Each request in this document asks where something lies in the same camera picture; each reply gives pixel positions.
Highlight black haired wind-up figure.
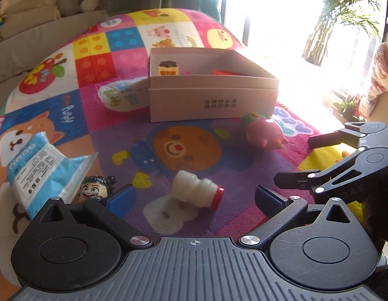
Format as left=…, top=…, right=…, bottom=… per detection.
left=78, top=175, right=116, bottom=202

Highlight blue white wipes packet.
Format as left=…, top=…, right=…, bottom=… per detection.
left=7, top=132, right=98, bottom=219

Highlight pink pig toy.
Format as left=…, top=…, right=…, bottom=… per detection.
left=241, top=111, right=288, bottom=150

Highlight white bottle red cap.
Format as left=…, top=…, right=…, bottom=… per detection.
left=169, top=171, right=225, bottom=209

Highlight yellow pudding toy figure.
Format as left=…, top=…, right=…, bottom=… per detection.
left=158, top=60, right=179, bottom=76

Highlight red round lid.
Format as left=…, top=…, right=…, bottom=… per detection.
left=213, top=69, right=244, bottom=76

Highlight potted palm plant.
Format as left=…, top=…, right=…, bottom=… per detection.
left=302, top=0, right=380, bottom=66

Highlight colourful cartoon play mat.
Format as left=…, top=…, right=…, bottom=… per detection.
left=0, top=8, right=383, bottom=301

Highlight pink cardboard box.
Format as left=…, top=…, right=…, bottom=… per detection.
left=148, top=48, right=279, bottom=122

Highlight grey sofa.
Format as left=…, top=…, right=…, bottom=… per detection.
left=0, top=10, right=110, bottom=107

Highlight beige pillow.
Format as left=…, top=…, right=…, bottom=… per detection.
left=0, top=0, right=61, bottom=41

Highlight white bear plush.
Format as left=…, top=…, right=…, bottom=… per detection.
left=80, top=0, right=100, bottom=13

